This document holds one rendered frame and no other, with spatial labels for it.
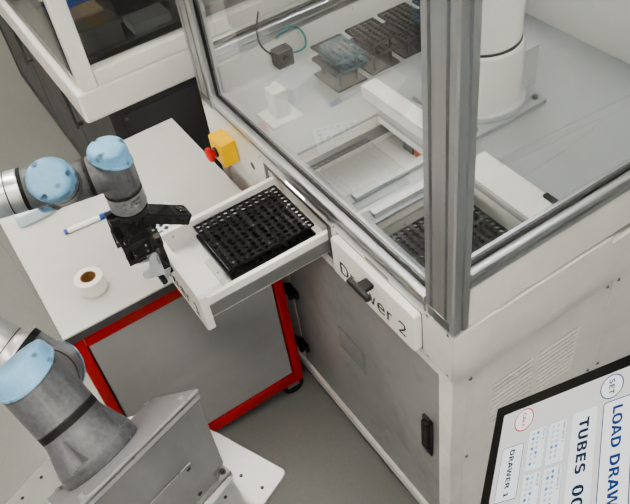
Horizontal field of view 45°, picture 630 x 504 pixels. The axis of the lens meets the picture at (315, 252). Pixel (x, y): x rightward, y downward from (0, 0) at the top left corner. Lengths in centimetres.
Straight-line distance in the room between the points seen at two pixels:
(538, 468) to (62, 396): 76
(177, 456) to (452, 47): 80
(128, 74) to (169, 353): 85
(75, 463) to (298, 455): 115
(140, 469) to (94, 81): 133
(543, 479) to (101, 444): 70
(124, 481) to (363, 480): 117
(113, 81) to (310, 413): 118
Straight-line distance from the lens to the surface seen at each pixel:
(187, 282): 162
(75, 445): 135
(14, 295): 317
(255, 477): 152
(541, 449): 119
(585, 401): 118
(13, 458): 270
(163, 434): 129
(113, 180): 147
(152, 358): 204
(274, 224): 173
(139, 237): 158
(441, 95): 109
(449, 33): 103
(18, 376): 134
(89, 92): 235
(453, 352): 147
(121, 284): 191
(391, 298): 152
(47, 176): 133
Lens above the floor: 208
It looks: 45 degrees down
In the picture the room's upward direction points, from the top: 9 degrees counter-clockwise
